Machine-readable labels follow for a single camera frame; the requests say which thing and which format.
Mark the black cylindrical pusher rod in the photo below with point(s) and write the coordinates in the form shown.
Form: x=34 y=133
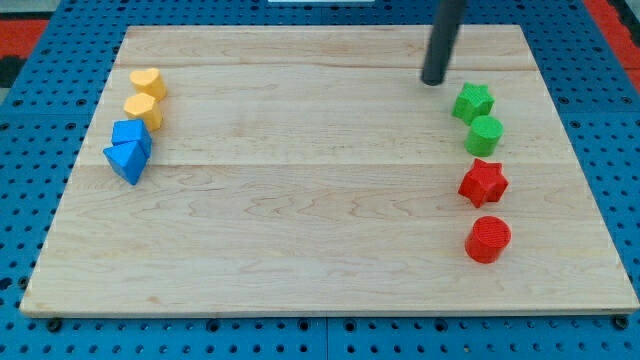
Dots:
x=442 y=40

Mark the blue cube block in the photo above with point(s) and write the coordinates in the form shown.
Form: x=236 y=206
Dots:
x=133 y=130

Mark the red star block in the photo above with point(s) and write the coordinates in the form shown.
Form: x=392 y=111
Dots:
x=484 y=182

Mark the wooden board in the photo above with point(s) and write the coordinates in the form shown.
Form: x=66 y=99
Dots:
x=307 y=171

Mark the red cylinder block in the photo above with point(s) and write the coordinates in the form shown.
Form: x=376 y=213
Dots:
x=488 y=238

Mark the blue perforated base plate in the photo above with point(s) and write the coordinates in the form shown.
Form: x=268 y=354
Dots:
x=49 y=107

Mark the blue triangle block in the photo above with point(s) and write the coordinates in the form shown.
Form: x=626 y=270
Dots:
x=127 y=160

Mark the green cylinder block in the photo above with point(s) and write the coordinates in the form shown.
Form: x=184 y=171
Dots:
x=484 y=135

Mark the green star block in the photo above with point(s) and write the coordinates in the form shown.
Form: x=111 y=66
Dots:
x=472 y=101

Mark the yellow heart block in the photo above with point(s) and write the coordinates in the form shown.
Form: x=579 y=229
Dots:
x=150 y=82

